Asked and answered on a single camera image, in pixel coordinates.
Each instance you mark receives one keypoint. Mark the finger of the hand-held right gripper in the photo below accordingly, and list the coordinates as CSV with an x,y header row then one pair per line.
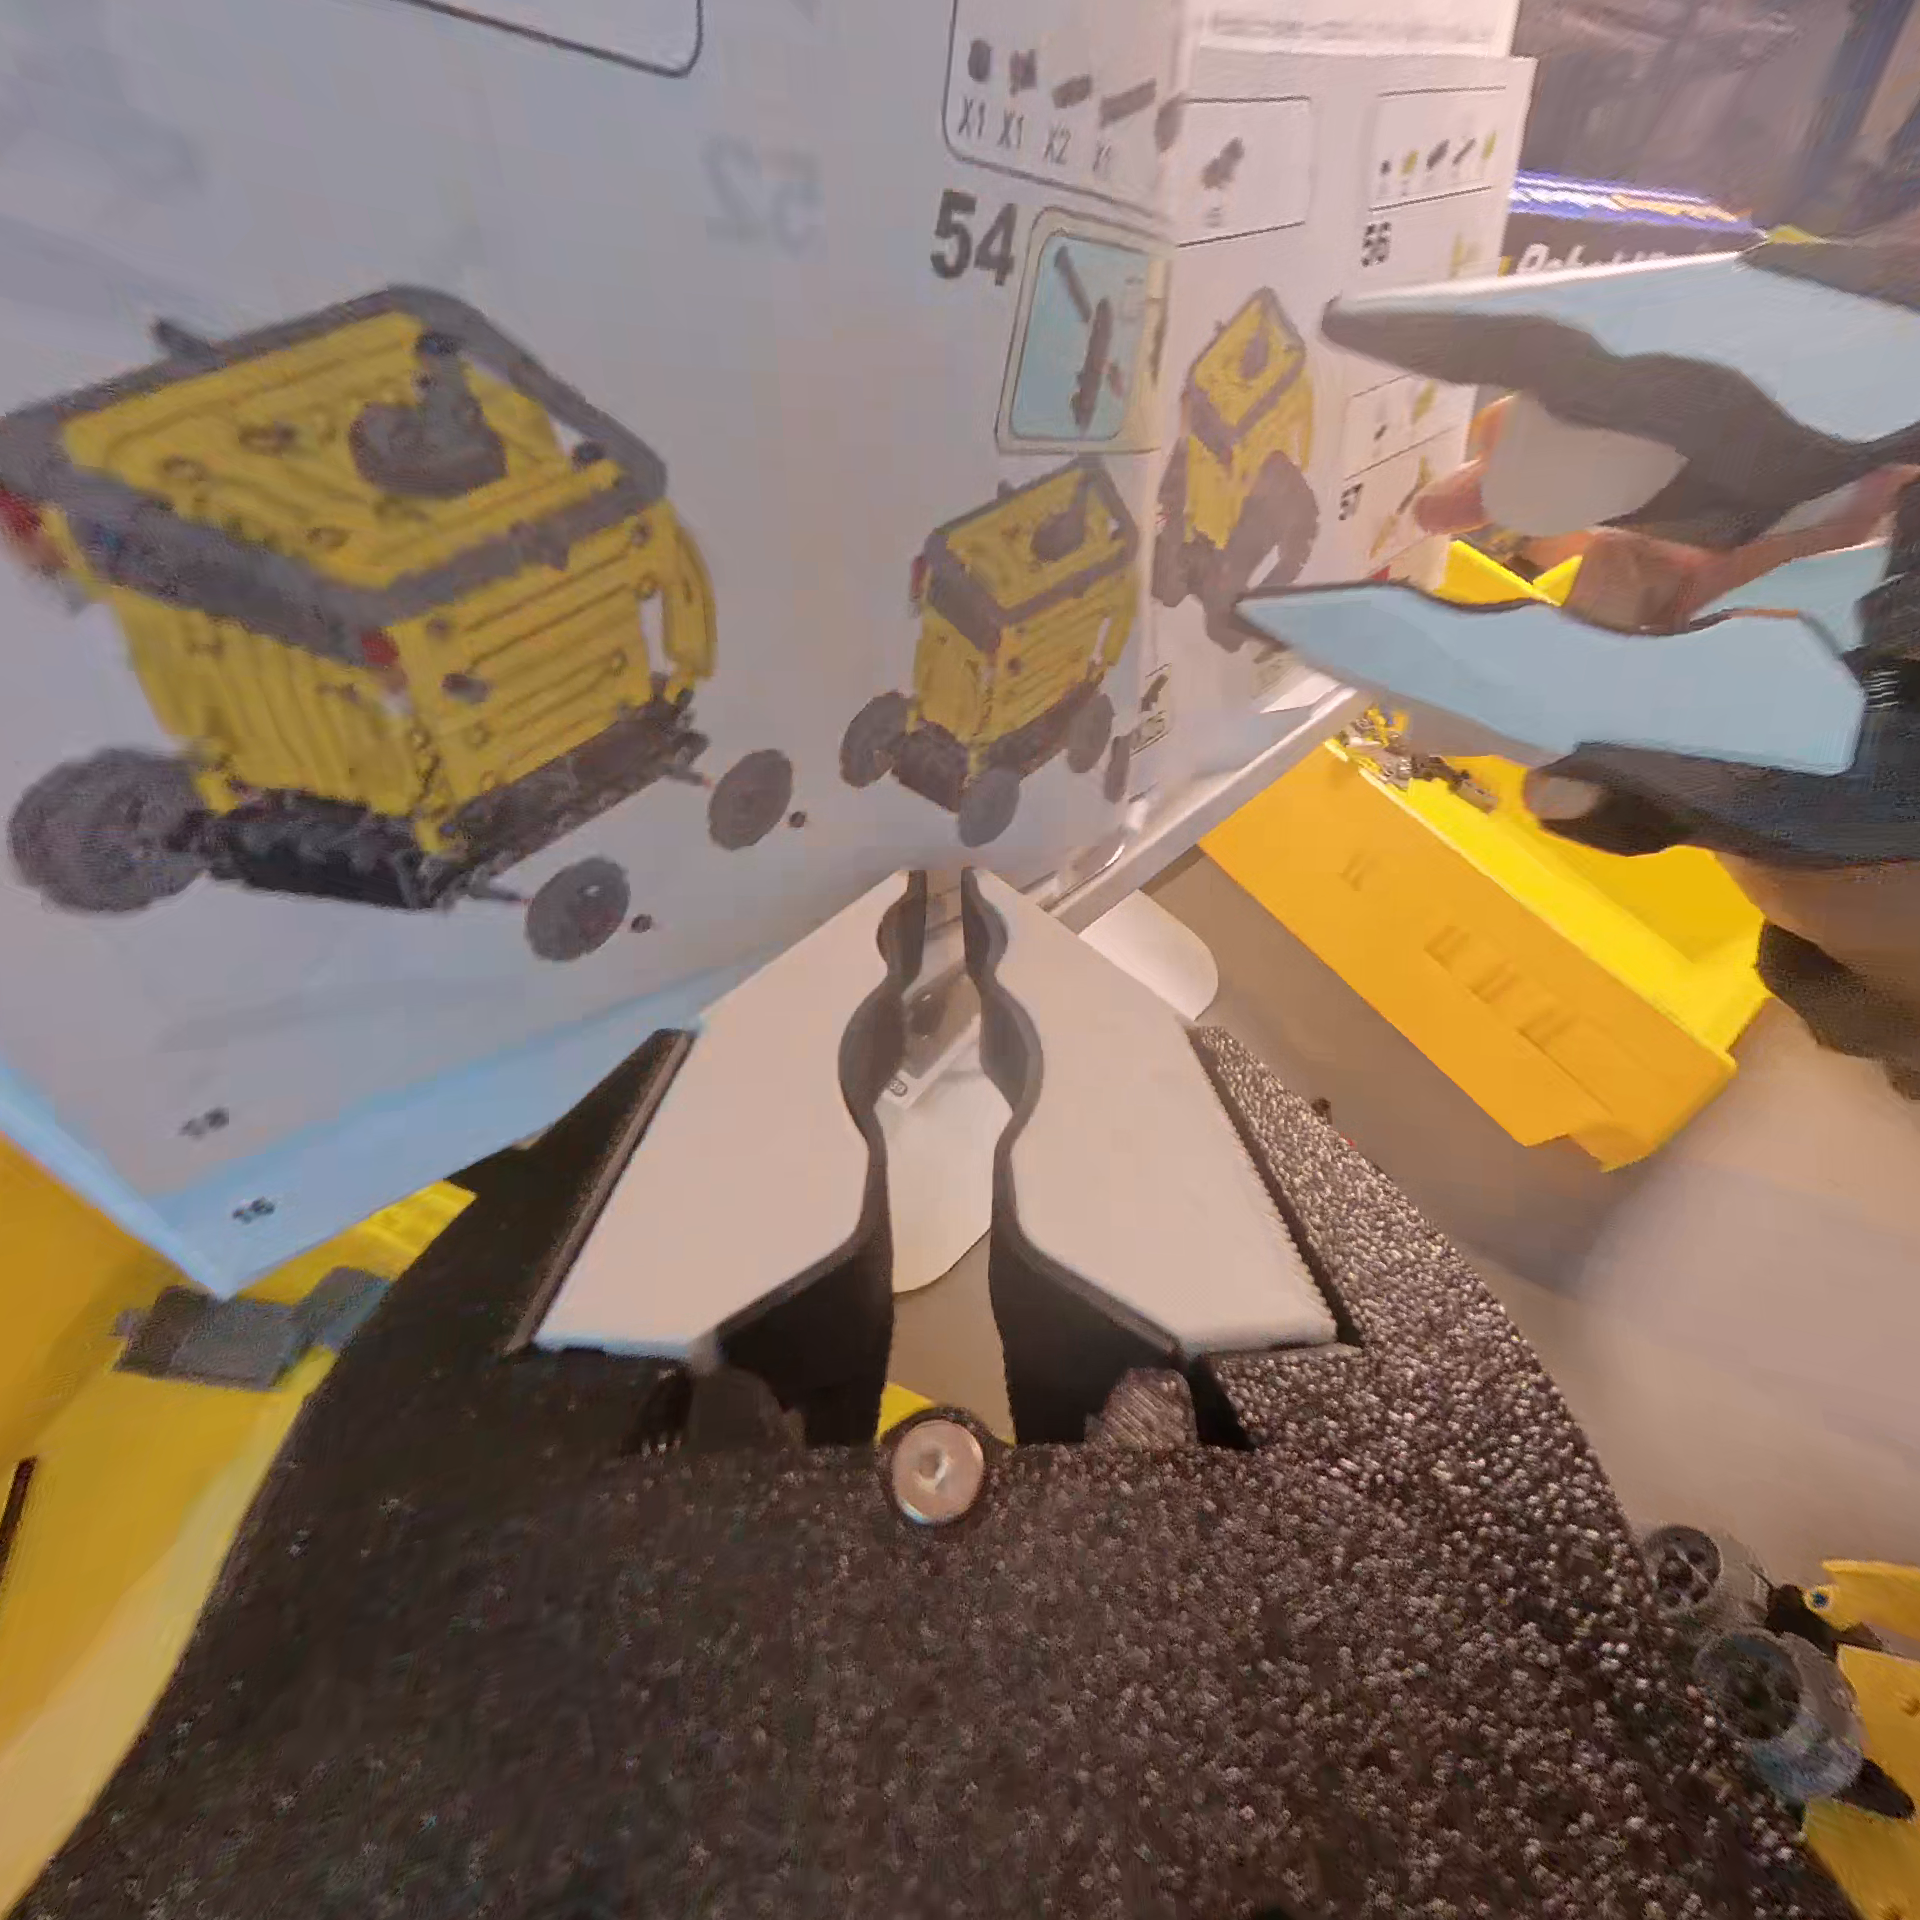
x,y
1740,330
1620,696

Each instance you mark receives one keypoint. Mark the dark brick part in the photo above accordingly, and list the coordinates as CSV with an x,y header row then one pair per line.
x,y
257,1330

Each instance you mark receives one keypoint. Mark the grey desk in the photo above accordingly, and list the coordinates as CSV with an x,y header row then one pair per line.
x,y
1740,1320

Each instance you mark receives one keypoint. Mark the yellow plastic bin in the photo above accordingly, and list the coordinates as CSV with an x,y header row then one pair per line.
x,y
181,1560

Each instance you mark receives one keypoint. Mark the black yellow toy brick vehicle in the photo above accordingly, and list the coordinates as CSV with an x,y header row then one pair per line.
x,y
1771,1681

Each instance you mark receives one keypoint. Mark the white document stand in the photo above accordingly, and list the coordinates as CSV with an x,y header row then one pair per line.
x,y
1157,960

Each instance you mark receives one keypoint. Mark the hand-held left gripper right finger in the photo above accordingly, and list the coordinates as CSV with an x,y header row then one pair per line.
x,y
1157,1186

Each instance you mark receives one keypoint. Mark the person's right hand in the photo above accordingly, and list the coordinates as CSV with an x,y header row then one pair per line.
x,y
1711,576

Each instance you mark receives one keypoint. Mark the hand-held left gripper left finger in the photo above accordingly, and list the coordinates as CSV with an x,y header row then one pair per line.
x,y
720,1186

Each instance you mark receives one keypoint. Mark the yellow plastic box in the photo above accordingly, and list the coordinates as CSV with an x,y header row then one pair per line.
x,y
1501,960

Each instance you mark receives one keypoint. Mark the printed instruction booklet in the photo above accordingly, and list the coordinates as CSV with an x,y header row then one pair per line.
x,y
450,300

